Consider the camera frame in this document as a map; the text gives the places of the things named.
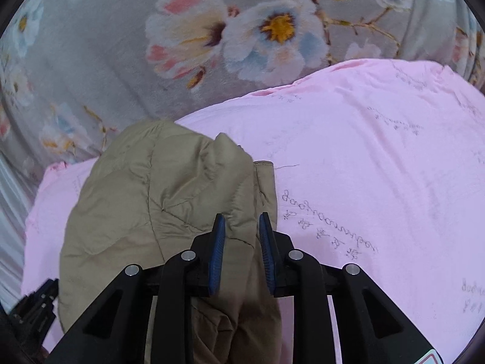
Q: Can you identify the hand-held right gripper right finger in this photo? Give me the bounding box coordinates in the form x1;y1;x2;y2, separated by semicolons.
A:
258;212;436;364

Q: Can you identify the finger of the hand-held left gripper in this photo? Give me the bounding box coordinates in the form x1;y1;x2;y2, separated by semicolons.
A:
8;278;60;349

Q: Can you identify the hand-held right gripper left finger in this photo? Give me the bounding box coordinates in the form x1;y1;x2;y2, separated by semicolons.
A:
45;213;227;364

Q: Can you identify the khaki quilted jacket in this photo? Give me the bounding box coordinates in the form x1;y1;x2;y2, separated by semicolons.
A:
59;119;283;364

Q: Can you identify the white striped cloth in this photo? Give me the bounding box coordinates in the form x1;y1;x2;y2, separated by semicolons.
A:
0;155;48;312

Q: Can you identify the pink bed sheet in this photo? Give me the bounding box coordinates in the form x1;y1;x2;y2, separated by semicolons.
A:
21;59;485;364

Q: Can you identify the grey floral blanket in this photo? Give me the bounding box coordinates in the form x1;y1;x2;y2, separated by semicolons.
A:
0;0;485;183

